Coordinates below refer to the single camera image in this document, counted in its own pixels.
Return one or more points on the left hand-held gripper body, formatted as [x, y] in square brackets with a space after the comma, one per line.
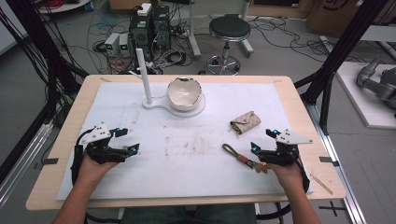
[99, 152]

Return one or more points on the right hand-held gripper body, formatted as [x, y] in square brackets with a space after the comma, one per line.
[281, 154]

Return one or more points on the person's left hand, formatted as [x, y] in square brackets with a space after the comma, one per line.
[91, 171]

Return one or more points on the person's right hand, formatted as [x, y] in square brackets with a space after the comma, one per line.
[289, 175]

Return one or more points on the beige key pouch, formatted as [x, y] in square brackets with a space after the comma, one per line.
[246, 122]

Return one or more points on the black tape strip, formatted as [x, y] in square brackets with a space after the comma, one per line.
[49, 161]
[328, 160]

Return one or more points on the white table mat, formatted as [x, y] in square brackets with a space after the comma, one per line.
[174, 174]

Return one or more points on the thin wooden stick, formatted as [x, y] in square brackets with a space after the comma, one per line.
[321, 184]

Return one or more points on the wooden table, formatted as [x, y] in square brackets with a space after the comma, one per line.
[323, 183]

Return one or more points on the white ceramic bowl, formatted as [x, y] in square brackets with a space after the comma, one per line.
[183, 93]

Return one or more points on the black tape cross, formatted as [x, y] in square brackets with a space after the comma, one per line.
[333, 208]

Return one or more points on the small white power box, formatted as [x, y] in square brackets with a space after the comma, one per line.
[124, 44]
[112, 43]

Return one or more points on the white floor board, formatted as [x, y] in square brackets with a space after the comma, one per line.
[358, 102]

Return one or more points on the black computer tower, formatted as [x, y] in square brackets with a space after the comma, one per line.
[140, 32]
[162, 26]

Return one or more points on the white desk leg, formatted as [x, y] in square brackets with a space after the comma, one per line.
[193, 31]
[246, 31]

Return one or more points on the black round stool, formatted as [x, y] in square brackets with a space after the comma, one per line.
[229, 29]

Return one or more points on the brown cardboard box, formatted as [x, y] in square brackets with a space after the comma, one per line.
[333, 17]

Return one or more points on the white stand with post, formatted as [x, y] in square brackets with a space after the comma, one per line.
[145, 81]

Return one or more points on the aluminium rail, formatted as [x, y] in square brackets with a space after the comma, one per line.
[339, 168]
[21, 168]

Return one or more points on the black metal frame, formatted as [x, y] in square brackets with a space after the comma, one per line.
[342, 46]

